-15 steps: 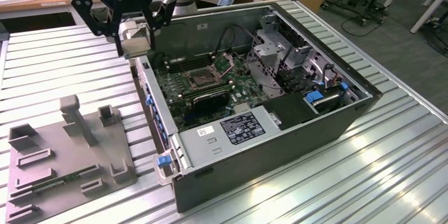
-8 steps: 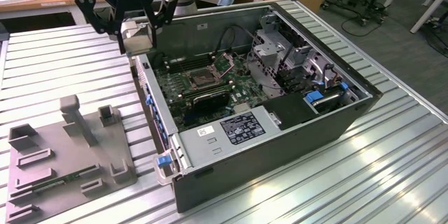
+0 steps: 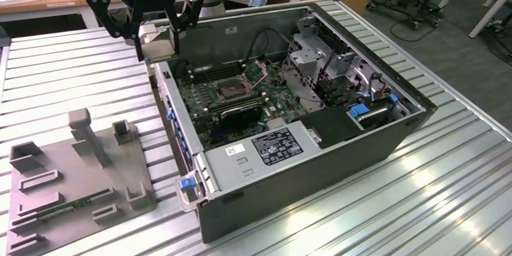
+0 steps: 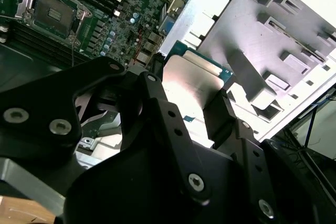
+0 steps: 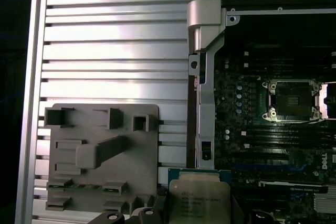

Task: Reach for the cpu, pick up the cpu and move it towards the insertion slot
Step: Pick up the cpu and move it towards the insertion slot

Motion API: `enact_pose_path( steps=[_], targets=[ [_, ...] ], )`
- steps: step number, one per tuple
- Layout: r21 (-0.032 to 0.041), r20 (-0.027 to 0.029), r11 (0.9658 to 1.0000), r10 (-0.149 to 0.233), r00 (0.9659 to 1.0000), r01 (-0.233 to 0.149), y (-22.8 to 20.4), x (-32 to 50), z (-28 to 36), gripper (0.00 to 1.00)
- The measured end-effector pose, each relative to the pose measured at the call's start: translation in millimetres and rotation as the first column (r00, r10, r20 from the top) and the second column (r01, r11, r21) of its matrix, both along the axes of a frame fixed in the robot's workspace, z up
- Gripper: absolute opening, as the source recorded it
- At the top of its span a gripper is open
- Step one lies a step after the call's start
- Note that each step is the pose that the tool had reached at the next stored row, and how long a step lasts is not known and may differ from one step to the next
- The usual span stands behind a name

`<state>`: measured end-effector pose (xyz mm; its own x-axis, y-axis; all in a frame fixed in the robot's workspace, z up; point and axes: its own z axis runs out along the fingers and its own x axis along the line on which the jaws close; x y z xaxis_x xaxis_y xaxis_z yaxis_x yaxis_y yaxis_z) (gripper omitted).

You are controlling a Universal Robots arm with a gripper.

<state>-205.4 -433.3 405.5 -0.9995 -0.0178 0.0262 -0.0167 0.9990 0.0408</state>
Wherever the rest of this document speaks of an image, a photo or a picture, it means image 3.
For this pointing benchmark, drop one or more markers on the black open PC case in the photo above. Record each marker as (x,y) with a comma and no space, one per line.
(301,196)

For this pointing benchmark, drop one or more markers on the green motherboard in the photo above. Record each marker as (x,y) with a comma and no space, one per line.
(193,104)

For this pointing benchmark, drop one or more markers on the small silver heatsink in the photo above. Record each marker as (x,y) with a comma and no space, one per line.
(277,122)

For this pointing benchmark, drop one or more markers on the white barcode sticker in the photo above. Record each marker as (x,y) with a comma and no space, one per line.
(234,150)

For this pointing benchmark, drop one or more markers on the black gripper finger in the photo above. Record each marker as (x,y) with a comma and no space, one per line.
(193,13)
(105,13)

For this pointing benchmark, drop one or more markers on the silver drive cage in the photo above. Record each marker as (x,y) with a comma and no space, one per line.
(306,58)

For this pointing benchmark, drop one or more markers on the blue slot retention bar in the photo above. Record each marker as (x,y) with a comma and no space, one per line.
(169,115)

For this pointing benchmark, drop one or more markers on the thin locking lever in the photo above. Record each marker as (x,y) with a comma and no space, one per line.
(262,78)

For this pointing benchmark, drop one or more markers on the black rating label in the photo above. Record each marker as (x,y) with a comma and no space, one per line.
(277,146)

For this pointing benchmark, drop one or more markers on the grey power supply unit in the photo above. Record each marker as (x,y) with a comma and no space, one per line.
(233,175)

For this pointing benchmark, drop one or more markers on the black graphics card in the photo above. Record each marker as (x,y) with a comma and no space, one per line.
(241,116)

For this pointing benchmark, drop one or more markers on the black plastic shroud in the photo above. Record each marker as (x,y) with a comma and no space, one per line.
(329,127)

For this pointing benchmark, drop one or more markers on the grey parts rack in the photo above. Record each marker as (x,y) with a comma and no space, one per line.
(73,166)

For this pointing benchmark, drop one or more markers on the white table leg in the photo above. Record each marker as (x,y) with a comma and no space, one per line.
(486,17)

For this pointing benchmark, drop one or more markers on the CPU socket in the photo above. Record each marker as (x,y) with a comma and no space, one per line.
(233,91)

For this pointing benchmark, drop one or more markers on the black RAM slot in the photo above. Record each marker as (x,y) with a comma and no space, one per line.
(237,103)
(217,68)
(218,74)

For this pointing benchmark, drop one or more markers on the silver CPU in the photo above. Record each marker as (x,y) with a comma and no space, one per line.
(159,49)

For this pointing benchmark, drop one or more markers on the blue case latch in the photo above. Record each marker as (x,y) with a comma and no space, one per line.
(187,185)

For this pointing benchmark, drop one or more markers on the small blue clip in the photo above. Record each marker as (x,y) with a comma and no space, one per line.
(393,99)

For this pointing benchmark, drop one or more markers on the green RAM stick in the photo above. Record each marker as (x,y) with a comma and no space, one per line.
(66,208)

